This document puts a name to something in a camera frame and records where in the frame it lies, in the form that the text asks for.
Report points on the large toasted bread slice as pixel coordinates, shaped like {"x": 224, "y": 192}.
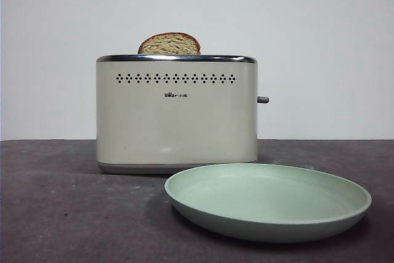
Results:
{"x": 169, "y": 44}

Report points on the pale green round plate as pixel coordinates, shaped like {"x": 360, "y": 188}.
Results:
{"x": 267, "y": 201}

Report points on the cream two-slot toaster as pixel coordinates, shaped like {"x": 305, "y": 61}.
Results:
{"x": 175, "y": 121}

